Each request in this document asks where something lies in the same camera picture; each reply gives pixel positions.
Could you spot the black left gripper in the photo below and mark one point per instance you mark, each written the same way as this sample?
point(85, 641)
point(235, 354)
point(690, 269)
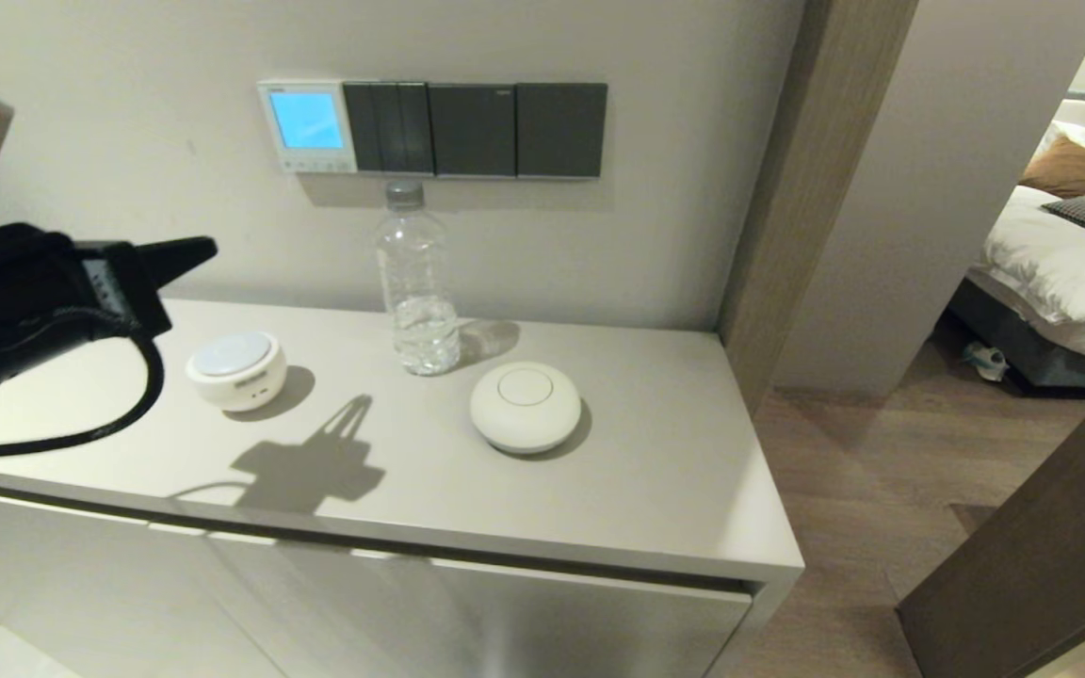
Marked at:
point(15, 301)

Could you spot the white thermostat panel blue screen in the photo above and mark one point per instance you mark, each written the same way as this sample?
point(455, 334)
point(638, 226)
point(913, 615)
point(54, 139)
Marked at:
point(307, 121)

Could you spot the white round device grey lid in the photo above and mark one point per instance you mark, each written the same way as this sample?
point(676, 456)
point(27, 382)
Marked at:
point(235, 372)

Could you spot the clear plastic water bottle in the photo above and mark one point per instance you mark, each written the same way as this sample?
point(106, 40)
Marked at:
point(417, 282)

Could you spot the white round dome device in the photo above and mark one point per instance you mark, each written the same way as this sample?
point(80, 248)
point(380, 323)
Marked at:
point(525, 407)

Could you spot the grey cabinet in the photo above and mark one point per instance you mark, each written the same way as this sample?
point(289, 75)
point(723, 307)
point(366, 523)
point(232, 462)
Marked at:
point(505, 490)

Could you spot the bed with white duvet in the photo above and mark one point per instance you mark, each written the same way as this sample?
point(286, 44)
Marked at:
point(1060, 273)

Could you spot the brown pillow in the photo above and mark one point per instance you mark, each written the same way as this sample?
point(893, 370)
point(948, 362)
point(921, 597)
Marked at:
point(1075, 171)

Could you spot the white pillow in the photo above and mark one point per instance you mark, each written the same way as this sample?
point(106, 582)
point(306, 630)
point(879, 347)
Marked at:
point(1075, 139)

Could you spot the brown wooden door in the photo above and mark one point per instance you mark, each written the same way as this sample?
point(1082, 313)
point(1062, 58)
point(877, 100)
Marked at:
point(1042, 565)

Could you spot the dark triple rocker wall switch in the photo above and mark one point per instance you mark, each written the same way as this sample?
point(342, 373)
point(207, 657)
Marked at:
point(389, 128)

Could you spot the dark single rocker wall switch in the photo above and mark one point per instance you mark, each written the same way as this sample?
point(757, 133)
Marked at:
point(561, 130)
point(472, 130)

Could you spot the wooden door frame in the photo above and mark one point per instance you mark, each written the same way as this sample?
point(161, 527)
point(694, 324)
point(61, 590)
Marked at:
point(806, 188)

